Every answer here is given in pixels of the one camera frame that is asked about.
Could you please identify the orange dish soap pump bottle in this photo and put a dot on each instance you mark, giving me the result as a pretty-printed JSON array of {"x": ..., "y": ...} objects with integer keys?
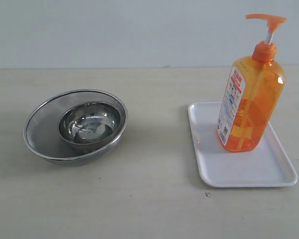
[{"x": 253, "y": 89}]

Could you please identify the small stainless steel bowl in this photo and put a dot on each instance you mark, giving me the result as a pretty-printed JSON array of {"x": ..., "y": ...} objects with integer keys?
[{"x": 89, "y": 126}]

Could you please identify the steel mesh colander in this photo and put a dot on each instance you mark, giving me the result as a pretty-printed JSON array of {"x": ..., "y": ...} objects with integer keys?
[{"x": 41, "y": 130}]

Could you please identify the white plastic tray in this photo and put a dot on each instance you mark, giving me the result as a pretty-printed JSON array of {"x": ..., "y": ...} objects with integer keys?
[{"x": 266, "y": 166}]

